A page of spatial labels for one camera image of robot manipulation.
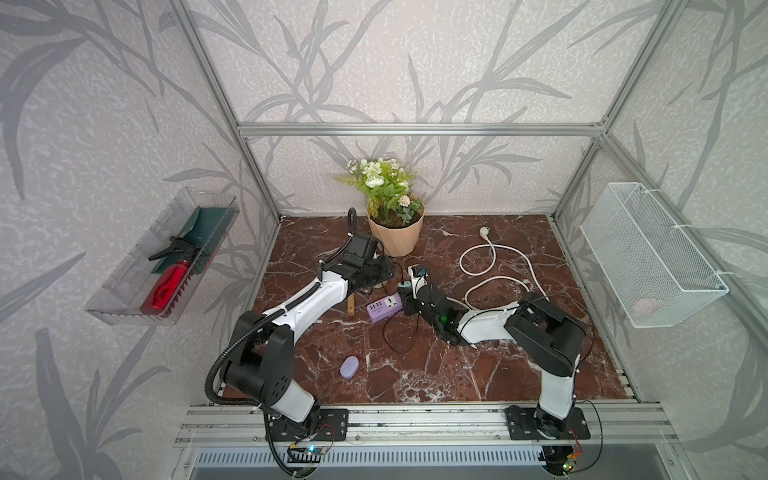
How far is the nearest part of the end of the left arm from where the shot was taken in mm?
631

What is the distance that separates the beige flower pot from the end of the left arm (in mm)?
184

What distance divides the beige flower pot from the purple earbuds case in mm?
383

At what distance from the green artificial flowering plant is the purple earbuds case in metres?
0.41

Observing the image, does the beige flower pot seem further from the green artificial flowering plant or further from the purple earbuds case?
the purple earbuds case

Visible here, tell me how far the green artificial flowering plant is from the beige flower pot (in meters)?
0.02

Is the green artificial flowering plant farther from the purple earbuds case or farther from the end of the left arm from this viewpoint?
the purple earbuds case

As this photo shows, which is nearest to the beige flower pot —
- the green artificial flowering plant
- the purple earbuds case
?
the green artificial flowering plant

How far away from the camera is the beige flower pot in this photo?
96 cm

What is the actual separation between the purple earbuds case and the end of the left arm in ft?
0.81

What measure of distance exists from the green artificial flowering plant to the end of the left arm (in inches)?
7.7

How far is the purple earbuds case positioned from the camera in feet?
2.70
